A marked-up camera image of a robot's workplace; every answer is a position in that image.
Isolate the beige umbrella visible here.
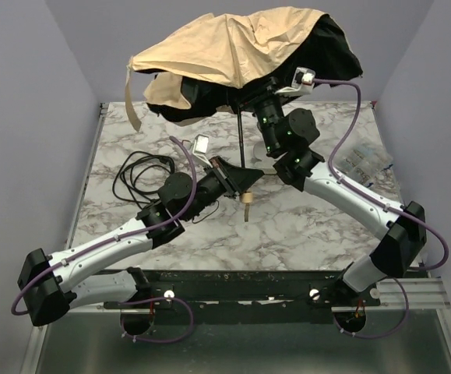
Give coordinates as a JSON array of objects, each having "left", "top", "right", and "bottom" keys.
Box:
[{"left": 124, "top": 10, "right": 365, "bottom": 224}]

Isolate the beige umbrella case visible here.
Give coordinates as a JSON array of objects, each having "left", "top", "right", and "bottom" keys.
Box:
[{"left": 252, "top": 141, "right": 269, "bottom": 168}]

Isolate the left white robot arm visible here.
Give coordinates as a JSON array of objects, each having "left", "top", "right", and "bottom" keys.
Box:
[{"left": 11, "top": 157, "right": 264, "bottom": 326}]

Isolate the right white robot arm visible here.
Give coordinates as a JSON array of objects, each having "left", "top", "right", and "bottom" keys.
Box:
[{"left": 241, "top": 73, "right": 427, "bottom": 300}]

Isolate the clear plastic screw box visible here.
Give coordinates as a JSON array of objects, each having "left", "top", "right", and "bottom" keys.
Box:
[{"left": 333, "top": 140, "right": 393, "bottom": 188}]

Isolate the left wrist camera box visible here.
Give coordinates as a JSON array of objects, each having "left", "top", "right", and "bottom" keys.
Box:
[{"left": 192, "top": 134, "right": 210, "bottom": 154}]

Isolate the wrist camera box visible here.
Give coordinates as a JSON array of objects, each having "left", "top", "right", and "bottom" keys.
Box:
[
  {"left": 192, "top": 134, "right": 210, "bottom": 154},
  {"left": 276, "top": 67, "right": 315, "bottom": 97}
]

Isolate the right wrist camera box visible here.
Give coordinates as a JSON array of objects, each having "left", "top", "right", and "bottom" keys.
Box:
[{"left": 276, "top": 67, "right": 315, "bottom": 97}]

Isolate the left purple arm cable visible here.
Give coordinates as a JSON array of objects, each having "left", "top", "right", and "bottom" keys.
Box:
[{"left": 11, "top": 136, "right": 199, "bottom": 316}]

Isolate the black coiled cable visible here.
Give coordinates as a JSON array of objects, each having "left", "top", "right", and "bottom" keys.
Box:
[{"left": 111, "top": 150, "right": 178, "bottom": 206}]

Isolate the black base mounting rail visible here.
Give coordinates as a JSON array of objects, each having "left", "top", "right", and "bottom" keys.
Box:
[{"left": 104, "top": 270, "right": 380, "bottom": 325}]

